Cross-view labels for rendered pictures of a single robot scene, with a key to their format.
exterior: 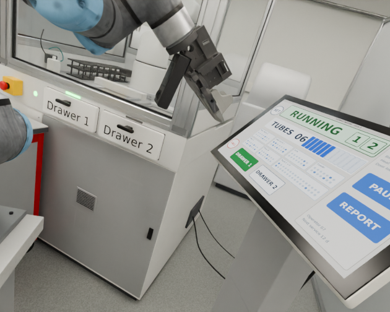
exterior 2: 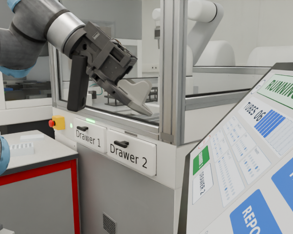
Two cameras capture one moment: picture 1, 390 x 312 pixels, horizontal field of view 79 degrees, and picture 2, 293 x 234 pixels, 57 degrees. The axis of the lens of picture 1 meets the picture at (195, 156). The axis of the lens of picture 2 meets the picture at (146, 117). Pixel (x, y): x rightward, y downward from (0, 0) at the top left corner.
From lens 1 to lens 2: 0.37 m
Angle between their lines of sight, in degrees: 35
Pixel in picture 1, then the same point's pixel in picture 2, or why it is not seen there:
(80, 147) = (100, 169)
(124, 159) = (130, 178)
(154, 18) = (41, 32)
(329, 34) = not seen: outside the picture
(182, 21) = (62, 26)
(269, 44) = not seen: outside the picture
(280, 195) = (200, 204)
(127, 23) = (24, 44)
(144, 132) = (137, 145)
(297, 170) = (232, 164)
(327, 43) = not seen: outside the picture
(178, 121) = (164, 126)
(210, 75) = (110, 66)
